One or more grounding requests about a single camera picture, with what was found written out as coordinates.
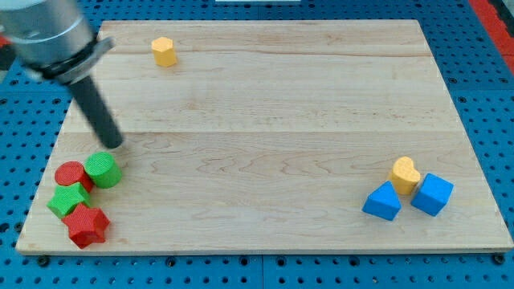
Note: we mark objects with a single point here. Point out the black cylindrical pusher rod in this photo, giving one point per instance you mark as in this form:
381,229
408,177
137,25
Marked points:
96,112

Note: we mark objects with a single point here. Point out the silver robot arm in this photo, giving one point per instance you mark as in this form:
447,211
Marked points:
56,42

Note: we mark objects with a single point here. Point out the yellow hexagon block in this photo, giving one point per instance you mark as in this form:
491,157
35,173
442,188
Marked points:
163,52

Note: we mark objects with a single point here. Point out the green cylinder block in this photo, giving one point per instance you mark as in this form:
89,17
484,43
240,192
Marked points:
102,168

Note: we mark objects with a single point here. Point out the red cylinder block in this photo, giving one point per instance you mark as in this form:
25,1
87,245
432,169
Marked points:
72,172

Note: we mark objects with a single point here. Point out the green star block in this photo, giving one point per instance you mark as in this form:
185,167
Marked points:
67,198

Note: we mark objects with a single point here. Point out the red star block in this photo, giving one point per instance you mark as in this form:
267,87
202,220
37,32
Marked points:
86,225

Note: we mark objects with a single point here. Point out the wooden board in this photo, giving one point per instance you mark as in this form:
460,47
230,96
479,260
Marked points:
266,137

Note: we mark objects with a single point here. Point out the blue triangle block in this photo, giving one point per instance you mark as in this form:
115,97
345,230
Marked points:
383,202

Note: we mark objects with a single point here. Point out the yellow heart block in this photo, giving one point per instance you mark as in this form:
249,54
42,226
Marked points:
404,176

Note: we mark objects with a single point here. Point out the blue cube block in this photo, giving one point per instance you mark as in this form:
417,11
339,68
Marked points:
432,195

